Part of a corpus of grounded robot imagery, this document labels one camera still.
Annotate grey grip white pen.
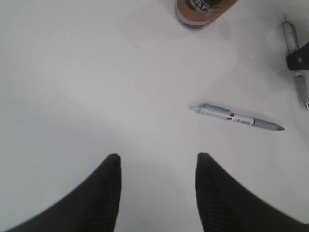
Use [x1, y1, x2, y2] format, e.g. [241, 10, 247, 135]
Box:
[282, 15, 309, 111]

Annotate blue clip grey grip pen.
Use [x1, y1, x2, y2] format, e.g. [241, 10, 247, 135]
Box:
[190, 103, 285, 131]

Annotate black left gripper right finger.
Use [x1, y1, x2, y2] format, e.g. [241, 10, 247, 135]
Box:
[195, 153, 309, 232]

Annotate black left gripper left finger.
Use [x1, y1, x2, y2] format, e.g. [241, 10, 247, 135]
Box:
[10, 154, 121, 232]

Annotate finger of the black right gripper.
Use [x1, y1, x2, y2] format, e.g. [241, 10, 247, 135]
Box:
[286, 43, 309, 71]

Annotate brown coffee drink bottle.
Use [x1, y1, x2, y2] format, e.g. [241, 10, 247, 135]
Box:
[175, 0, 237, 29]

